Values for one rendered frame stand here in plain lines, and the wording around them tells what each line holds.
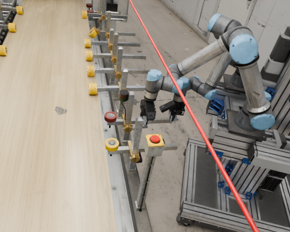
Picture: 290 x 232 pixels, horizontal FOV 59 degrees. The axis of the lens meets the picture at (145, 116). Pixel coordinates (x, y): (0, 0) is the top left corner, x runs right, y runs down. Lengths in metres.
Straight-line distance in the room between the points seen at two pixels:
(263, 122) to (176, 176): 1.34
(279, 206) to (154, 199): 1.05
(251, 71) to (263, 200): 1.44
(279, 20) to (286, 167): 2.90
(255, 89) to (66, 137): 1.04
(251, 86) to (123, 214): 0.97
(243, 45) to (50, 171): 1.08
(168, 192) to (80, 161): 1.23
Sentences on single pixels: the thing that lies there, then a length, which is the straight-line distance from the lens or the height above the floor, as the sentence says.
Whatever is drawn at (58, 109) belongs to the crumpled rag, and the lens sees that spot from 1.74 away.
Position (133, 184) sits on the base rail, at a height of 0.70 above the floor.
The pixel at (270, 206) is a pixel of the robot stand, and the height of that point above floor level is 0.21.
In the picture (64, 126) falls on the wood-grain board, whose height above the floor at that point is 0.90.
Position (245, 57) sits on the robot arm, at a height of 1.53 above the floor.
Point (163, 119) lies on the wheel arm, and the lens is 1.80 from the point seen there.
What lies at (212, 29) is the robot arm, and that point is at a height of 1.47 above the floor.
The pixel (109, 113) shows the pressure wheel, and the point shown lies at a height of 0.90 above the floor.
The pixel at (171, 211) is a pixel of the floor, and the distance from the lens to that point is 2.37.
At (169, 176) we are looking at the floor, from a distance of 2.58.
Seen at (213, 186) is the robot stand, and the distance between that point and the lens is 2.38.
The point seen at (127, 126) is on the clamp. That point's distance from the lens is 1.67.
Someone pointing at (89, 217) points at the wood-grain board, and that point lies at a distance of 1.24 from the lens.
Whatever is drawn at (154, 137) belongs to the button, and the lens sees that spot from 1.10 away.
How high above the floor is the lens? 1.98
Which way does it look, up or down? 39 degrees down
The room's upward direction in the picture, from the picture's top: 10 degrees clockwise
